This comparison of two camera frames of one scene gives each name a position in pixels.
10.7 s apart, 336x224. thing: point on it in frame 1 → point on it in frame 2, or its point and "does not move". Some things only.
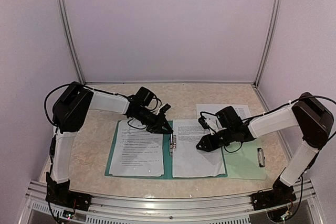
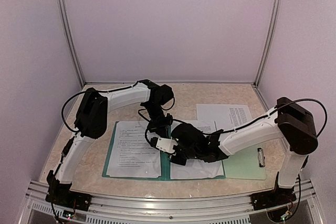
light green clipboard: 245,160 does not move
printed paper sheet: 137,151 does not move
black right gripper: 209,145 → 180,162
